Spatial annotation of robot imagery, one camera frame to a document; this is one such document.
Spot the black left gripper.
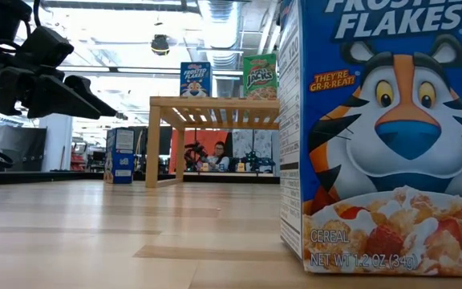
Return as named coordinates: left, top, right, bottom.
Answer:
left=0, top=47, right=119, bottom=120

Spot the blue Frosted Flakes cereal box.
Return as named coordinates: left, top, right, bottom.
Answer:
left=179, top=61, right=213, bottom=98
left=103, top=127, right=136, bottom=185
left=278, top=0, right=462, bottom=279

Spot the green Apple Jacks cereal box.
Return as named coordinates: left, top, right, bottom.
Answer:
left=242, top=53, right=279, bottom=100

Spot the wooden slatted shelf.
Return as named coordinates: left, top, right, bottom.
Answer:
left=145, top=96, right=281, bottom=189

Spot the white square pillar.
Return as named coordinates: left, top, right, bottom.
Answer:
left=40, top=113, right=74, bottom=173

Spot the grey cover cloth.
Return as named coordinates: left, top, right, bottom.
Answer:
left=0, top=124, right=48, bottom=173

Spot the red partition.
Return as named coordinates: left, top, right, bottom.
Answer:
left=169, top=128, right=229, bottom=173

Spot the seated person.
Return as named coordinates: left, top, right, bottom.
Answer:
left=206, top=140, right=231, bottom=173

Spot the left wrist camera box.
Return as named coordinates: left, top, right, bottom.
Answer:
left=14, top=26, right=75, bottom=68

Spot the black aluminium table frame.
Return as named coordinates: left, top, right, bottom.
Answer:
left=0, top=168, right=281, bottom=189

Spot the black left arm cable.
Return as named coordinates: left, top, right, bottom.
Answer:
left=31, top=0, right=44, bottom=31

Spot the black overhead camera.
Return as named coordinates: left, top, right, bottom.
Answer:
left=150, top=34, right=171, bottom=56

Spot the silver ventilation duct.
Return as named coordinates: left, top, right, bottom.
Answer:
left=210, top=0, right=242, bottom=97

